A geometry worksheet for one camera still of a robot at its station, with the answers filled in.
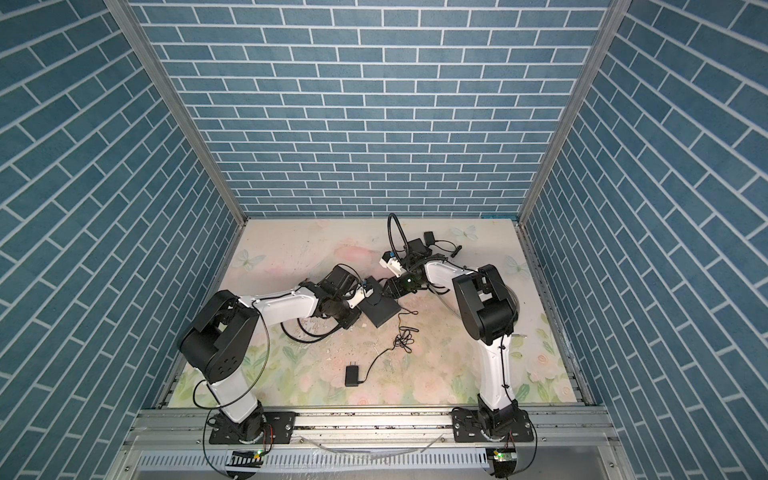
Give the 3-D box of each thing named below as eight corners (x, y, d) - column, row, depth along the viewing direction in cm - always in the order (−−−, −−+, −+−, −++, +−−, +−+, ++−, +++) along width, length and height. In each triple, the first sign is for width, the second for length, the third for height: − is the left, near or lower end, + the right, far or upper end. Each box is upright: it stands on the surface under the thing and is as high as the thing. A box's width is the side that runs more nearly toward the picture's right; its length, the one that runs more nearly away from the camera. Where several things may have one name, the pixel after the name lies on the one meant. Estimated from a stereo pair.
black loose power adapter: (346, 387, 82) (344, 385, 80) (346, 364, 86) (345, 362, 84) (358, 386, 82) (357, 384, 81) (358, 363, 86) (357, 361, 85)
